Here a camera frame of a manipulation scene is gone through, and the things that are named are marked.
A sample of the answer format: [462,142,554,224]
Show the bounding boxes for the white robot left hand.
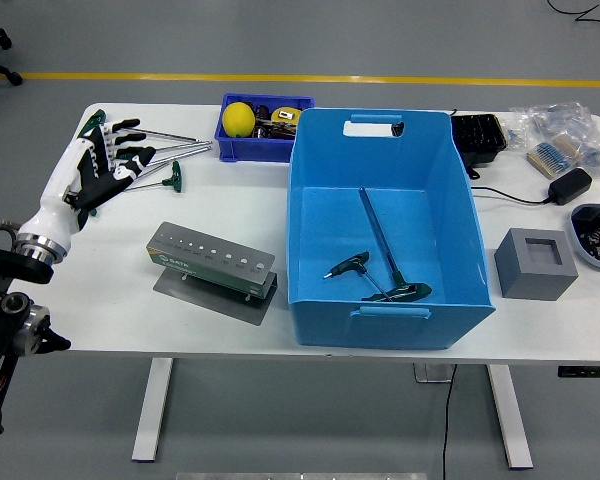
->
[18,118,157,247]

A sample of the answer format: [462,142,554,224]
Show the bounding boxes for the grey SATA tool stand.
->
[145,221,279,327]

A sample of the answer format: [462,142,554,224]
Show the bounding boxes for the small green T-handle hex key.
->
[322,250,395,302]

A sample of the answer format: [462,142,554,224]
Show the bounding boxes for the large green T-handle hex key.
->
[357,186,434,303]

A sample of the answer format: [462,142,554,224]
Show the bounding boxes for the large light blue plastic box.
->
[285,108,497,351]

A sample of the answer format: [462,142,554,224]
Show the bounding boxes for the yellow ball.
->
[222,101,257,139]

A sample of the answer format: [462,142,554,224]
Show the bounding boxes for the small dark blue bin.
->
[213,93,316,164]

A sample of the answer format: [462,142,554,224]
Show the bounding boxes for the black metal parts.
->
[252,103,299,140]

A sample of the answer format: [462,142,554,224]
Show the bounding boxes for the yellow black tape measure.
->
[270,106,301,126]

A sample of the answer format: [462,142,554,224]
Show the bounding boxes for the white table leg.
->
[131,357,175,462]
[485,363,534,470]

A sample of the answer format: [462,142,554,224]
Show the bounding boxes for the black plastic tray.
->
[451,113,508,180]

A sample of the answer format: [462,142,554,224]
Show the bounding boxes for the grey cube with square recess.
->
[493,227,580,301]

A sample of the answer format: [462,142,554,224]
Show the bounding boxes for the taped resistor strip bundle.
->
[525,134,581,179]

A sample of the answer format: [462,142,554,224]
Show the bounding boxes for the clear plastic component bags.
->
[508,102,600,179]

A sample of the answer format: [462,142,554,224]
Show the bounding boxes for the black power adapter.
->
[547,167,593,205]

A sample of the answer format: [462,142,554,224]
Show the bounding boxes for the grey-blue bowl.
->
[568,202,600,273]

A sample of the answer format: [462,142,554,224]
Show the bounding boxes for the black table control panel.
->
[557,365,600,379]

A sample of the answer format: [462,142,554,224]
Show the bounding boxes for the short green T-handle hex key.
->
[123,160,183,194]

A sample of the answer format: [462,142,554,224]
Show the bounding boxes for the long green T-handle hex key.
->
[86,147,208,217]
[114,140,215,162]
[76,108,202,142]

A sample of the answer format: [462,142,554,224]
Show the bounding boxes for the black adapter cord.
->
[472,185,551,205]

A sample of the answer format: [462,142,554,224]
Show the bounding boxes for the black hanging cable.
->
[440,363,459,480]

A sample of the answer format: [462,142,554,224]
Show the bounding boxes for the black floor cable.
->
[547,0,600,29]

